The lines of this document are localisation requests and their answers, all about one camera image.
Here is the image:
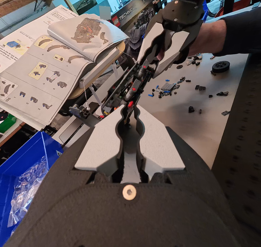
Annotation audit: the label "black lego wheel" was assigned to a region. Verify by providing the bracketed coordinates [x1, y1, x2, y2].
[212, 61, 230, 73]

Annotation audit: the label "instruction booklet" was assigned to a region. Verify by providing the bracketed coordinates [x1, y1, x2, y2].
[0, 13, 128, 129]

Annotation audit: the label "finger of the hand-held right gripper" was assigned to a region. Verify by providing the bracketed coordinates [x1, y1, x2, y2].
[137, 22, 165, 66]
[152, 30, 191, 79]

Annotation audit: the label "white book stand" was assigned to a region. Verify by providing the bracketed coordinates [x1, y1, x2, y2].
[52, 41, 126, 147]

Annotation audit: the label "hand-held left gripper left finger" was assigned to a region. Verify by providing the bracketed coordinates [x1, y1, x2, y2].
[74, 105, 125, 183]

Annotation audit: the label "pile of small lego pieces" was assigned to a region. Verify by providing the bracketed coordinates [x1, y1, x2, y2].
[148, 79, 191, 98]

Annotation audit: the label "green plastic bin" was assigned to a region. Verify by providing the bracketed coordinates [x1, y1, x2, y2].
[0, 113, 17, 133]

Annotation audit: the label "clear plastic bags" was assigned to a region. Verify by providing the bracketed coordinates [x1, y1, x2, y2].
[7, 156, 49, 228]

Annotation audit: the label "scattered dark lego pieces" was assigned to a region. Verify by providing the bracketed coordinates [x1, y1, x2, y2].
[176, 54, 215, 70]

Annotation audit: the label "white printed instruction sheet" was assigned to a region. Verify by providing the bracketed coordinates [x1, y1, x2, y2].
[0, 5, 80, 72]

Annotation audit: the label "grey lego car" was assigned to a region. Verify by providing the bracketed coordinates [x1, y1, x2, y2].
[69, 60, 158, 129]

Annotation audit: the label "person's right forearm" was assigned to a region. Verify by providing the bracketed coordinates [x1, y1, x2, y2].
[212, 6, 261, 56]

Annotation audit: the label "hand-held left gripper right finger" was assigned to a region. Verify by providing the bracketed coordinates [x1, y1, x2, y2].
[136, 105, 186, 183]

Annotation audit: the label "blue plastic bin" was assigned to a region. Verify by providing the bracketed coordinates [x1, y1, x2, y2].
[0, 131, 64, 234]

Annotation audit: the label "dark printed set box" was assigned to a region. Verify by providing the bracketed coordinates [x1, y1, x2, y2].
[111, 0, 161, 72]

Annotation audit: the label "person's right hand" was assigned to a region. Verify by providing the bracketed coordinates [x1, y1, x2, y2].
[187, 19, 227, 56]

